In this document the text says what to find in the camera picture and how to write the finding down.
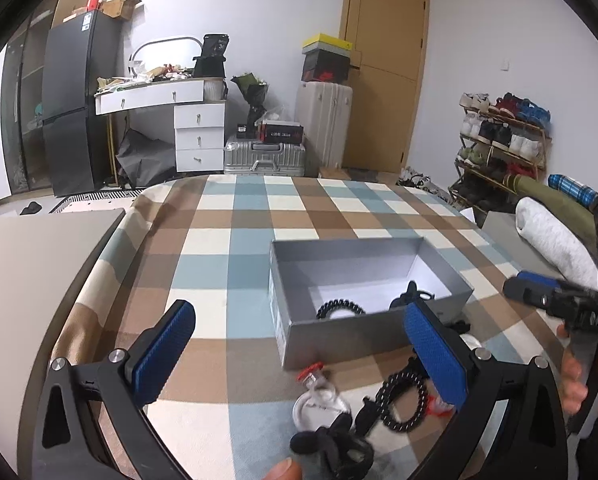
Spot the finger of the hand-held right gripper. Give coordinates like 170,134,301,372
502,278,556,312
517,270,564,293

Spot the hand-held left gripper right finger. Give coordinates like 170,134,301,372
403,302,570,480

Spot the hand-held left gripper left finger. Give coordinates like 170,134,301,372
31,299,197,480

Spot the red cartoon hair clip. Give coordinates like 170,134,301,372
426,394,455,418

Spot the grey cardboard box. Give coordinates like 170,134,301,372
269,237,475,372

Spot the clear bangle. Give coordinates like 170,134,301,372
292,377,354,433

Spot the black hair claw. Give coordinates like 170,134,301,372
441,317,472,336
290,416,375,478
354,395,387,436
389,281,436,311

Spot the person's right hand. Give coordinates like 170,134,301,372
556,322,591,417

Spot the person's left hand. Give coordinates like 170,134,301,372
268,457,304,480

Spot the white rolled towel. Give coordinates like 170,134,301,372
515,196,598,288

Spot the green rolled mat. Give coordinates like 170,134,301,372
499,174,598,256

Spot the blue plaid roll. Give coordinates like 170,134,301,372
548,174,598,208

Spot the metal shoe rack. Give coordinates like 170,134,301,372
449,92,552,211

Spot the pile of sandals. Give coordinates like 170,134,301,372
398,165,450,196

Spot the row of shoes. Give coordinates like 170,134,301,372
452,91,551,196

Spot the beige table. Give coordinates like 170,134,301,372
0,208,127,396

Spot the striped rug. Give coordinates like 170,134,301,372
54,187,150,213

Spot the dark grey cloth bag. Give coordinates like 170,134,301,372
116,129,177,186

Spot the checked blanket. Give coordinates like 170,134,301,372
44,175,598,480

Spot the white dresser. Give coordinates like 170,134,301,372
95,77,227,173

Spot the silver suitcase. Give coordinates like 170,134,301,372
223,135,307,177

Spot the black and red box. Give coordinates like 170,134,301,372
260,122,305,143

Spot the white suitcase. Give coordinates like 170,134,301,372
295,80,354,171

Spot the wooden door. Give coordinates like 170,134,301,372
340,0,430,173

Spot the dark wrapped bouquet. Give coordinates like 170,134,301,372
230,72,270,138

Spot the pile of dresser clutter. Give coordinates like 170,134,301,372
96,62,200,96

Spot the dark glass cabinet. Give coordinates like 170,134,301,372
0,10,60,193

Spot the black fridge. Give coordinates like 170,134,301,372
41,10,124,198

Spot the black shoebox with red print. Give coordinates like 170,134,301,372
301,65,351,83

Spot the black bag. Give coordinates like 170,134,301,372
193,34,229,79

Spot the oval mirror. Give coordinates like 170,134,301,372
129,35,203,78

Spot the yellow shoebox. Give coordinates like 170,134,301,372
301,33,351,53

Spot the open cardboard box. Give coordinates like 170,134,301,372
101,0,144,21

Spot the black bead bracelet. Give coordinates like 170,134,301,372
376,360,432,433
316,299,367,321

